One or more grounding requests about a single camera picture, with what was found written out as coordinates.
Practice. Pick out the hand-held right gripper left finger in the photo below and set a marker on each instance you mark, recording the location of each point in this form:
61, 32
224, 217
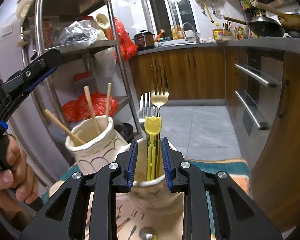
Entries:
132, 165

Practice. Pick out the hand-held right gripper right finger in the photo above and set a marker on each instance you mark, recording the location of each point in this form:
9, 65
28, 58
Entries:
166, 165

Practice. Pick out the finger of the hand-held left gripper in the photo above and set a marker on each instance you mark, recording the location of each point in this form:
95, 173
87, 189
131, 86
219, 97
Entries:
3, 125
32, 73

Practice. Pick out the white floral ceramic utensil holder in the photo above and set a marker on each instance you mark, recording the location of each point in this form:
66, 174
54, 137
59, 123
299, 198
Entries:
97, 152

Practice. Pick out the silver fork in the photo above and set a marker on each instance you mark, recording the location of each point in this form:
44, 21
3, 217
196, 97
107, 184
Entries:
146, 112

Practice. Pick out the wooden chopstick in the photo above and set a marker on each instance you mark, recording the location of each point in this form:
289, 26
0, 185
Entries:
108, 100
92, 110
65, 127

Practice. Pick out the gold fork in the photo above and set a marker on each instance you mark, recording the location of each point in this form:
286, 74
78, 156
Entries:
160, 100

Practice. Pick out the person's left hand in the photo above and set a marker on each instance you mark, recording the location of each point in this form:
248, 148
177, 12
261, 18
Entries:
0, 182

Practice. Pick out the metal shelf rack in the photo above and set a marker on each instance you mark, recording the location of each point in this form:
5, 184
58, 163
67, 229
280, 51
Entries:
40, 17

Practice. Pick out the clear plastic bag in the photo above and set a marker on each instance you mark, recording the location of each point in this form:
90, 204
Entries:
77, 33

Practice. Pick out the printed quilted table cloth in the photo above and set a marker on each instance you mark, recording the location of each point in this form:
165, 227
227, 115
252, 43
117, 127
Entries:
227, 170

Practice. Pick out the crumpled red plastic bag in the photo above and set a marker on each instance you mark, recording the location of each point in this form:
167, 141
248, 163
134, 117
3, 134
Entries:
100, 105

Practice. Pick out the white plastic bag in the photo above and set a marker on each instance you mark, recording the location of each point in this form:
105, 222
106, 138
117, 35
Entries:
105, 62

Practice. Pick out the beige slotted ladle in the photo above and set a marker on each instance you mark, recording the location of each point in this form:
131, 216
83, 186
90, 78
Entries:
103, 21

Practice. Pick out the hanging red plastic bag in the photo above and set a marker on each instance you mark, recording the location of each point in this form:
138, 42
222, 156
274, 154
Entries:
123, 42

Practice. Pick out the wooden base cabinets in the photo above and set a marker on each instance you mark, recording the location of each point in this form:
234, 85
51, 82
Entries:
197, 72

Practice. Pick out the dark red rice cooker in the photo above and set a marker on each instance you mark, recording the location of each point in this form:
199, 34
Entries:
143, 40

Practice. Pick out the orange packet on counter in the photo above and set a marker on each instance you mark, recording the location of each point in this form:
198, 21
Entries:
161, 33

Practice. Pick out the amber bottles by window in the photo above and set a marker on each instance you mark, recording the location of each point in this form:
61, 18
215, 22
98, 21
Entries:
178, 32

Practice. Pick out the metal faucet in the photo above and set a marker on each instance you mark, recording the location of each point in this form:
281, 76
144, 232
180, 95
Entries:
190, 27

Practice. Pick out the yellow oil bottle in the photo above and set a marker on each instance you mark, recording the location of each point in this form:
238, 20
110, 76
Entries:
218, 33

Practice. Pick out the grey kitchen countertop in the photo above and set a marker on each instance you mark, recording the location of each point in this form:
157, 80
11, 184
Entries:
240, 43

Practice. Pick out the knife block with scissors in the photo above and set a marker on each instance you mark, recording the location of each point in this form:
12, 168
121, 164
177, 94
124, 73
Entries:
228, 29

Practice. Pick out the row of condiment bottles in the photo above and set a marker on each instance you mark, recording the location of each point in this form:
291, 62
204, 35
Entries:
240, 33

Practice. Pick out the kitchen window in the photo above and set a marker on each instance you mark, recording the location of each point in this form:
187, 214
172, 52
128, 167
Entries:
170, 7

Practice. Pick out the black wok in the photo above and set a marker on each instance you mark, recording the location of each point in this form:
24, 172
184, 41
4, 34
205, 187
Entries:
265, 28

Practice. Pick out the spice packets beside hood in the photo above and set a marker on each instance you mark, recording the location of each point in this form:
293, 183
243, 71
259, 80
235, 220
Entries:
247, 3

